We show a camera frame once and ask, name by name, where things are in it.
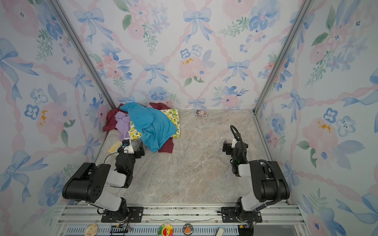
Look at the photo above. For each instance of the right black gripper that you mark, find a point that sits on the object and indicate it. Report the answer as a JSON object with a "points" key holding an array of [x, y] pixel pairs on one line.
{"points": [[229, 147]]}

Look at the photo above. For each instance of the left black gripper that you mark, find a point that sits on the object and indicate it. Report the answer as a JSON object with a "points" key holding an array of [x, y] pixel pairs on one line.
{"points": [[139, 151]]}

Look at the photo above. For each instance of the maroon cloth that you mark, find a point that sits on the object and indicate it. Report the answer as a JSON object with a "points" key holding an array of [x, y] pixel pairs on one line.
{"points": [[111, 123]]}

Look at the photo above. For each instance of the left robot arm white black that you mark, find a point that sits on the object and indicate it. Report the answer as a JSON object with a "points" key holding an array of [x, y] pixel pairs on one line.
{"points": [[89, 184]]}

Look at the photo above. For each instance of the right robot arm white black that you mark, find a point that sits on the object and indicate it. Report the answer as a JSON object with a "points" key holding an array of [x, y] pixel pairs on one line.
{"points": [[268, 182]]}

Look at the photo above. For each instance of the pastel yellow tie-dye cloth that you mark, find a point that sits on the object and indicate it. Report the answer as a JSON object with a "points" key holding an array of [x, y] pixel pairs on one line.
{"points": [[114, 148]]}

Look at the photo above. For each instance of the teal cloth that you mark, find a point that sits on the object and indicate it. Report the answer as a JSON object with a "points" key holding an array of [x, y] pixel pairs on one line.
{"points": [[155, 127]]}

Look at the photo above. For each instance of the lavender cloth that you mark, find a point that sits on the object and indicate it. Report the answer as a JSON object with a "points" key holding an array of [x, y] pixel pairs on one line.
{"points": [[123, 124]]}

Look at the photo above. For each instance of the lemon print cloth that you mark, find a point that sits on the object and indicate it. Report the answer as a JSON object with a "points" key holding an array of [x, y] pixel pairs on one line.
{"points": [[172, 114]]}

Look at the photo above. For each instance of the small picture card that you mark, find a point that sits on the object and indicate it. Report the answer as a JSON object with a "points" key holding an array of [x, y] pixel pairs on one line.
{"points": [[201, 113]]}

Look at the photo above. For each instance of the colourful round sticker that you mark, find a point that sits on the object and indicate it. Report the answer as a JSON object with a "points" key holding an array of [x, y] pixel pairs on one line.
{"points": [[165, 230]]}

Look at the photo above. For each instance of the white small object front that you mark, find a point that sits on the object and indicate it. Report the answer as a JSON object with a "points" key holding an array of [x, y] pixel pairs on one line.
{"points": [[220, 232]]}

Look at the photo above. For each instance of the beige oval sticker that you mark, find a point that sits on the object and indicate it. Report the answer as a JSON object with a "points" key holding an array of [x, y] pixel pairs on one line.
{"points": [[91, 230]]}

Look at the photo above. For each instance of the red round sticker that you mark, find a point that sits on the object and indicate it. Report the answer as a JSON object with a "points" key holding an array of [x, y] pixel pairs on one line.
{"points": [[188, 229]]}

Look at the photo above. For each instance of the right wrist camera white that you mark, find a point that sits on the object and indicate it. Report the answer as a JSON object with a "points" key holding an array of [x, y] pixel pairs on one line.
{"points": [[234, 142]]}

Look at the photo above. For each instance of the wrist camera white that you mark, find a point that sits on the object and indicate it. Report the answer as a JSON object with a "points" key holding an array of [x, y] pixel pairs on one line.
{"points": [[127, 146], [234, 142]]}

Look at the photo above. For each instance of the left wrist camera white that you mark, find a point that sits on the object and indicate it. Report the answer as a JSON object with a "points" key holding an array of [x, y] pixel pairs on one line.
{"points": [[127, 146]]}

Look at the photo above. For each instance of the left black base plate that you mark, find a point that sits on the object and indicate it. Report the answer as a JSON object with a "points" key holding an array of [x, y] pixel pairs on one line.
{"points": [[129, 214]]}

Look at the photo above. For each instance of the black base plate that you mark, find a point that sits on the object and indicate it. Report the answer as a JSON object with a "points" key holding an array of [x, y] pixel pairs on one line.
{"points": [[129, 214], [235, 215]]}

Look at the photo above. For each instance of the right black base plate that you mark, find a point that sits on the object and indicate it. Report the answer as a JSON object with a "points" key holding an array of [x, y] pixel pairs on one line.
{"points": [[235, 215]]}

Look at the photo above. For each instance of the aluminium rail frame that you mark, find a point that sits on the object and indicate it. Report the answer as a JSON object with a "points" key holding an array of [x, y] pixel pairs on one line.
{"points": [[282, 219]]}

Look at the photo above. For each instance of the left aluminium corner post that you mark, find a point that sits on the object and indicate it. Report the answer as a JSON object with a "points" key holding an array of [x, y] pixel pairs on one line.
{"points": [[80, 49]]}

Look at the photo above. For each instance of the aluminium corner post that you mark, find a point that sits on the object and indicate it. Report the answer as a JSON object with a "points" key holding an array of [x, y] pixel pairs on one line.
{"points": [[80, 49], [302, 14]]}

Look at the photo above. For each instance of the right aluminium corner post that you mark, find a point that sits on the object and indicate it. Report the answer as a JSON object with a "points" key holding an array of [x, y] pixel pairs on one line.
{"points": [[302, 14]]}

